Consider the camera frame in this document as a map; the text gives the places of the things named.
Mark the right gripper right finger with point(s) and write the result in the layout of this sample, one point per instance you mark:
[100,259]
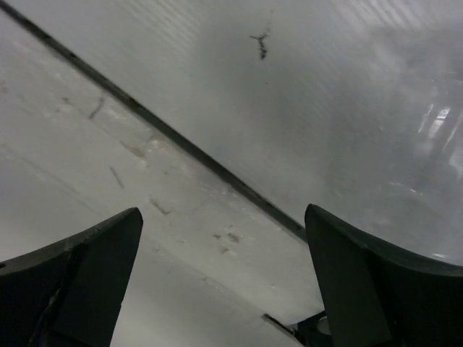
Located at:
[378,294]

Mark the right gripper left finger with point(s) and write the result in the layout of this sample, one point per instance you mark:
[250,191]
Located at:
[70,293]

